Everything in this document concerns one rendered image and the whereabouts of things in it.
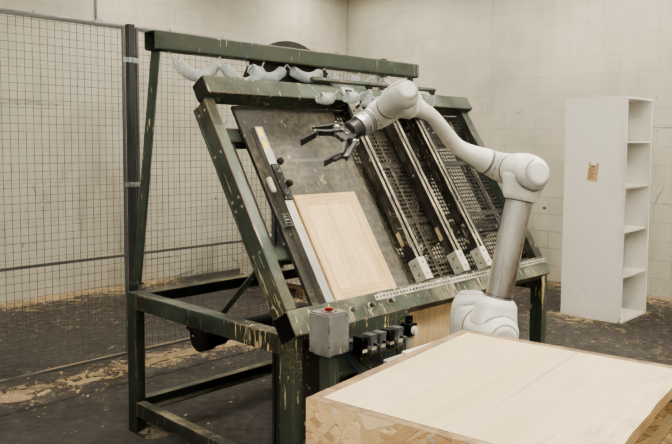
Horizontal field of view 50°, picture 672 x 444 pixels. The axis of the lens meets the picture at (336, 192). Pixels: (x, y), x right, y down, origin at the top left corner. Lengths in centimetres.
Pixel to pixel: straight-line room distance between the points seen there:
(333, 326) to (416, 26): 740
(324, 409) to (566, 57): 792
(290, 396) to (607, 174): 450
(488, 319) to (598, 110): 453
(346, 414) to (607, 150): 611
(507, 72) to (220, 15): 358
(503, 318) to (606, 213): 439
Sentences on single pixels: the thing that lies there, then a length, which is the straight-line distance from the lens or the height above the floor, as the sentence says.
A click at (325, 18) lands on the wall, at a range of 1054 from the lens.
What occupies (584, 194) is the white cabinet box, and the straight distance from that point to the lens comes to 713.
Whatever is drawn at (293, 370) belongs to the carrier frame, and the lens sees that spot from 319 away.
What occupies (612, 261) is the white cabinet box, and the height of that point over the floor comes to 56.
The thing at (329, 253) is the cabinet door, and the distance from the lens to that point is 351.
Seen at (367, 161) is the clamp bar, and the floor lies 152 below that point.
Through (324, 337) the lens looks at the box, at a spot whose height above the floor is 84.
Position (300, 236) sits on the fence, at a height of 119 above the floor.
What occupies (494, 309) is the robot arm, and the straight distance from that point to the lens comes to 275.
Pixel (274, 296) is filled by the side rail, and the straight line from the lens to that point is 320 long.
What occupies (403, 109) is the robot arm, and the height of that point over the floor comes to 174.
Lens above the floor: 162
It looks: 4 degrees down
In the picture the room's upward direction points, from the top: straight up
